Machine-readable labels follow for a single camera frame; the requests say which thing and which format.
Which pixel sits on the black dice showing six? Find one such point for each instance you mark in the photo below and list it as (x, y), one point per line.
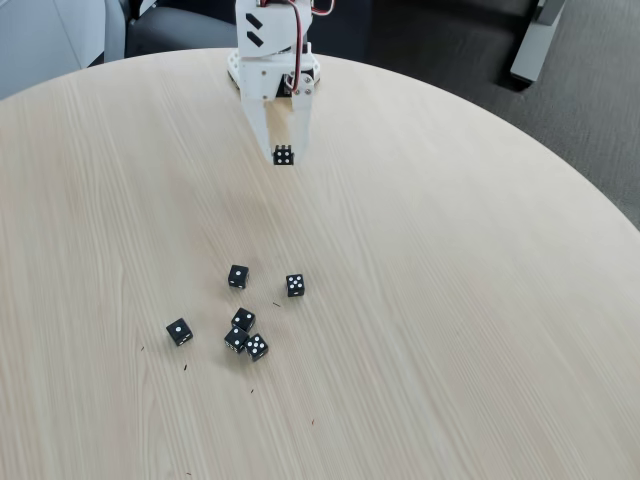
(283, 157)

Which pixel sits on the black dice white pips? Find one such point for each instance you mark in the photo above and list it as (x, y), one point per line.
(238, 276)
(236, 340)

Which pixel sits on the black dice showing five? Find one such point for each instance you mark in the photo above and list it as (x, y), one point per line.
(256, 347)
(295, 285)

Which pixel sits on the black dice showing two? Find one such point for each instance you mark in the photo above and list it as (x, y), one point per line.
(243, 318)

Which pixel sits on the black dice showing one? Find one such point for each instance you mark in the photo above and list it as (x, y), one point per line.
(179, 331)

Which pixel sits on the dark grey chair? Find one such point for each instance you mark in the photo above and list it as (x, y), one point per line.
(175, 30)

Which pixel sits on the dark upholstered sofa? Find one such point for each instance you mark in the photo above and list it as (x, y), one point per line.
(425, 30)

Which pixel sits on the white cabinet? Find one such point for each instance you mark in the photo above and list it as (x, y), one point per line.
(40, 40)

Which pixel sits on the grey desk leg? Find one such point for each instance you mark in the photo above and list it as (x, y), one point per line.
(530, 50)

